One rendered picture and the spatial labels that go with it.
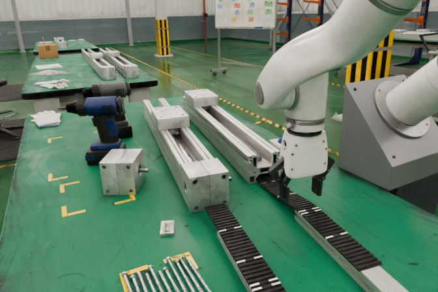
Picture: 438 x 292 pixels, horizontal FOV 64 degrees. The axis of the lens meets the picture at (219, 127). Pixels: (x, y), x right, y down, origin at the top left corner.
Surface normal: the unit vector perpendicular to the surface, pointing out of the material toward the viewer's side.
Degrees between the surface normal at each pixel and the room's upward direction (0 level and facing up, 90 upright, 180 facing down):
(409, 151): 47
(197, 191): 90
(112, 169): 90
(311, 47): 59
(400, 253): 0
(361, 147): 90
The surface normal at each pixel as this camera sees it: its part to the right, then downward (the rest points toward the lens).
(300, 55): -0.48, -0.21
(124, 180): -0.04, 0.31
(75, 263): -0.03, -0.95
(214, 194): 0.32, 0.29
